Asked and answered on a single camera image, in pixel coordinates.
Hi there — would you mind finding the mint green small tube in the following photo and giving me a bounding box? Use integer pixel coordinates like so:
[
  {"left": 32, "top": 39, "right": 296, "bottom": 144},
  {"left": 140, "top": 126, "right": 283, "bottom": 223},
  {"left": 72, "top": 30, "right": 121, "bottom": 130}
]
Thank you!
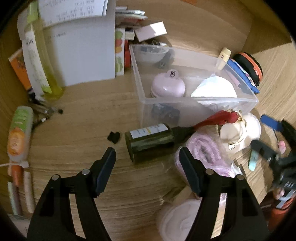
[{"left": 248, "top": 150, "right": 259, "bottom": 171}]

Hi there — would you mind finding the red velvet tassel pouch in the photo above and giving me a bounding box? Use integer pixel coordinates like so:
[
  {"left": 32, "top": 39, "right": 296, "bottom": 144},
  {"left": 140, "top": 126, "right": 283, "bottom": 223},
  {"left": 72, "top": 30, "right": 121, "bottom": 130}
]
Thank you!
[{"left": 193, "top": 110, "right": 239, "bottom": 130}]

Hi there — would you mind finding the white round lidded container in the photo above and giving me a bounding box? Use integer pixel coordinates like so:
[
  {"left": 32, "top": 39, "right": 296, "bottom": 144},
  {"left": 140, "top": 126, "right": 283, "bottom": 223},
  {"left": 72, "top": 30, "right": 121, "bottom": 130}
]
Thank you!
[{"left": 156, "top": 199, "right": 201, "bottom": 241}]

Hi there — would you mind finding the pink rope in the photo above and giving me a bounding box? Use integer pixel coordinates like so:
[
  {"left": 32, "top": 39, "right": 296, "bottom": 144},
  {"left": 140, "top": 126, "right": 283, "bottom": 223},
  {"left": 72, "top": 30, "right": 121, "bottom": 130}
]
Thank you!
[{"left": 174, "top": 131, "right": 241, "bottom": 183}]

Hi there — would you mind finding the dark green glass bottle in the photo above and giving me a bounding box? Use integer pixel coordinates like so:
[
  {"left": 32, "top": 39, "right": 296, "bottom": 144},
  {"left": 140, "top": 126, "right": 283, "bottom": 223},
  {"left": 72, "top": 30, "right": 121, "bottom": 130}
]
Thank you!
[{"left": 125, "top": 123, "right": 195, "bottom": 164}]

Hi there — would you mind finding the orange white pens bundle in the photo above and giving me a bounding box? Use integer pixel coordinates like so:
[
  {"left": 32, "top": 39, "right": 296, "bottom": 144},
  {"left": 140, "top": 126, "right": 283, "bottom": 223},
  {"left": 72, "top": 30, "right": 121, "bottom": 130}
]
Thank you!
[{"left": 8, "top": 161, "right": 35, "bottom": 215}]

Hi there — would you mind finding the black orange round case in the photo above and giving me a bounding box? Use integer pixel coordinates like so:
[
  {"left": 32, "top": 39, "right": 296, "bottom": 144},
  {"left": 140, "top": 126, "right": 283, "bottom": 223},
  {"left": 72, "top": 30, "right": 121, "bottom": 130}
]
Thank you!
[{"left": 233, "top": 52, "right": 263, "bottom": 86}]

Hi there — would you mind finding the green orange tube package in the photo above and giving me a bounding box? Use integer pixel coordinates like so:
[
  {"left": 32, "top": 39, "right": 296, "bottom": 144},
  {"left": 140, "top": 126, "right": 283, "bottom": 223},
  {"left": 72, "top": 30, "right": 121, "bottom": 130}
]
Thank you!
[{"left": 7, "top": 106, "right": 34, "bottom": 163}]

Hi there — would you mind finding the cream yellow small tube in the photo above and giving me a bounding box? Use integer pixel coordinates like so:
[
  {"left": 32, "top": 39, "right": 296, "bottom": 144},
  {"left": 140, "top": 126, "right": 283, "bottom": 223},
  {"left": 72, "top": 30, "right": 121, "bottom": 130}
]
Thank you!
[{"left": 216, "top": 48, "right": 231, "bottom": 70}]

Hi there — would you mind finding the small black clip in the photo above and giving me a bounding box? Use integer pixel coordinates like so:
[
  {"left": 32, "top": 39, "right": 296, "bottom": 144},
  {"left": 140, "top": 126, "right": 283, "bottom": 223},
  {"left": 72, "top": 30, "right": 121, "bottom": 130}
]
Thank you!
[{"left": 107, "top": 132, "right": 120, "bottom": 144}]

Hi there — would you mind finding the dark card in bin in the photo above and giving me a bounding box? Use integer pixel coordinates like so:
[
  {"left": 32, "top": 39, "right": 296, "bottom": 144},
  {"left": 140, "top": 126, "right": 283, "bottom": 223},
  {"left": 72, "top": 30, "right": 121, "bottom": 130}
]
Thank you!
[{"left": 151, "top": 103, "right": 180, "bottom": 125}]

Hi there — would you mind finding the black binder clips pile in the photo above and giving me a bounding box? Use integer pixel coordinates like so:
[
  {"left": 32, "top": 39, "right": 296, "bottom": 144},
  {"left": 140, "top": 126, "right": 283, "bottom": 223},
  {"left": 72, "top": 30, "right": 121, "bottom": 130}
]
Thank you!
[{"left": 28, "top": 92, "right": 64, "bottom": 128}]

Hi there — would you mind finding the clear plastic storage bin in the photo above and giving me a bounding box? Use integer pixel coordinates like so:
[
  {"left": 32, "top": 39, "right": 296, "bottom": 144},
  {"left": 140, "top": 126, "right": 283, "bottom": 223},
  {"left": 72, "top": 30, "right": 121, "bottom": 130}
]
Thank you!
[{"left": 129, "top": 45, "right": 258, "bottom": 127}]

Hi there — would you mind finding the pink round compact case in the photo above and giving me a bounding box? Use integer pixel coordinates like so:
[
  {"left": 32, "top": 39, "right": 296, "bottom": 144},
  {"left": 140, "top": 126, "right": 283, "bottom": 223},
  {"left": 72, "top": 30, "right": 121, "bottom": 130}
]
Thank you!
[{"left": 151, "top": 69, "right": 186, "bottom": 97}]

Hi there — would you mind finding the clear glass bowl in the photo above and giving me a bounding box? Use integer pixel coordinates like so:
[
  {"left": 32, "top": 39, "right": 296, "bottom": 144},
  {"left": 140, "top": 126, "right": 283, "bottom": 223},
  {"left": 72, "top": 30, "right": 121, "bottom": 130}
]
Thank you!
[{"left": 134, "top": 45, "right": 169, "bottom": 64}]

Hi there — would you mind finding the pink small cardboard box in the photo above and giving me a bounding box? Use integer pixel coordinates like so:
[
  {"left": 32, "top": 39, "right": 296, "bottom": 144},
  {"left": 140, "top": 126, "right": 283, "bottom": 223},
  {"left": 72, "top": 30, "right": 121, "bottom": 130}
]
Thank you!
[{"left": 134, "top": 22, "right": 167, "bottom": 42}]

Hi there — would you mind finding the yellow green liquid bottle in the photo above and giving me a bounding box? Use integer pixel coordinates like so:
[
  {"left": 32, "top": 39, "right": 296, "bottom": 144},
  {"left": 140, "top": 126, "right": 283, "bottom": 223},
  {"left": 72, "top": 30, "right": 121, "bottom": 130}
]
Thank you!
[{"left": 25, "top": 1, "right": 63, "bottom": 100}]

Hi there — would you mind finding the white standing paper folder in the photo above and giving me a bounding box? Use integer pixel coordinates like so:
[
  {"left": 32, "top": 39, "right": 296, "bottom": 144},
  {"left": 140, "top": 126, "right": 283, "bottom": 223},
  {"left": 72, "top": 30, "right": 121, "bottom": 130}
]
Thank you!
[{"left": 38, "top": 1, "right": 116, "bottom": 86}]

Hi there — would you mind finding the fruit print white box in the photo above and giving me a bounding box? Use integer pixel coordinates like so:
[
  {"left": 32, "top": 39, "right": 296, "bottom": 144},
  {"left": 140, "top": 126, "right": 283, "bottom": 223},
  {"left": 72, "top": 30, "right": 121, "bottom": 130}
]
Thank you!
[{"left": 114, "top": 28, "right": 125, "bottom": 76}]

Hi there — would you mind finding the stack of booklets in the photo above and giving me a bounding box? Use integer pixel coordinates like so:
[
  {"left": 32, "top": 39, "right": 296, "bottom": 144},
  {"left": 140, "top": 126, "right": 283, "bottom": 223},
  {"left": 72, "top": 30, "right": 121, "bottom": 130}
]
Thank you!
[{"left": 115, "top": 6, "right": 148, "bottom": 28}]

